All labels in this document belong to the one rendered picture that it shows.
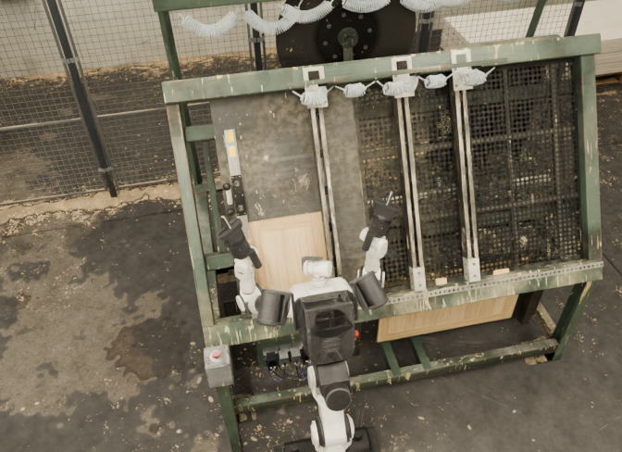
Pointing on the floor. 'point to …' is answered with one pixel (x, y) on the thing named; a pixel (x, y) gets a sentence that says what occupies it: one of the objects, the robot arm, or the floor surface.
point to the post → (230, 418)
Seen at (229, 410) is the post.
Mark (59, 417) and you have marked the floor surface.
